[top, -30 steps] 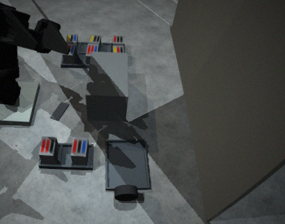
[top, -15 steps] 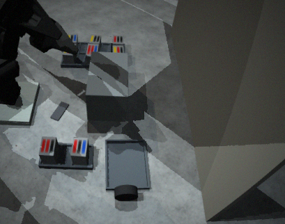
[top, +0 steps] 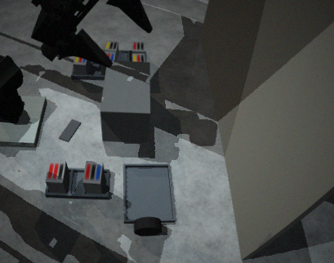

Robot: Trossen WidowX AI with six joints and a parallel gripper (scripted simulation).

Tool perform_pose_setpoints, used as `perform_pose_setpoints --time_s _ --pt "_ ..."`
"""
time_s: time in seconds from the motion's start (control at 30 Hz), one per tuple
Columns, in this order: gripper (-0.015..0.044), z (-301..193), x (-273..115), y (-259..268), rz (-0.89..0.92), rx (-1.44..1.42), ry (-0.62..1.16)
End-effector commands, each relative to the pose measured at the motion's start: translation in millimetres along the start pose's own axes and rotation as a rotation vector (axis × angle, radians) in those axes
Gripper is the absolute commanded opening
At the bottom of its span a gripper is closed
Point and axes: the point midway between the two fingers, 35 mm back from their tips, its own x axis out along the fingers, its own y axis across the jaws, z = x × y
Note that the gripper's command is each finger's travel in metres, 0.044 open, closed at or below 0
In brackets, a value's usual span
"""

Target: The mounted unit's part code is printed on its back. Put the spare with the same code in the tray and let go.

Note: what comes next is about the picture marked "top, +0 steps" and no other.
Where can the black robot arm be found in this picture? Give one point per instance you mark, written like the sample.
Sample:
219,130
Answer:
51,25

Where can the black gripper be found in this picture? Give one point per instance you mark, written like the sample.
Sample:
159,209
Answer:
81,45

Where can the black short cylinder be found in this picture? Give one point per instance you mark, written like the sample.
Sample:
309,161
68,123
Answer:
147,226

